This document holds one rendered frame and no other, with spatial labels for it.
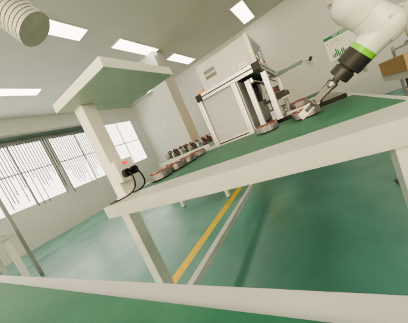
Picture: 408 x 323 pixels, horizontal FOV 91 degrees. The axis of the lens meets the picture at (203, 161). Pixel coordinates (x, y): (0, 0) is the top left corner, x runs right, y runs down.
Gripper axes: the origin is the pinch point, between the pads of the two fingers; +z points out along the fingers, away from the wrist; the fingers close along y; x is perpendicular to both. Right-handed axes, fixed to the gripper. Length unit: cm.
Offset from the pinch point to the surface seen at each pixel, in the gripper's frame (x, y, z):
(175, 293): -6, -92, -6
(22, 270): 104, -98, 268
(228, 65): 57, 27, 12
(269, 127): 7.3, -7.1, 12.9
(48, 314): 1, -99, 6
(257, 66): 36.6, 17.0, 0.5
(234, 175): 0, -58, 8
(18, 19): 103, -65, 20
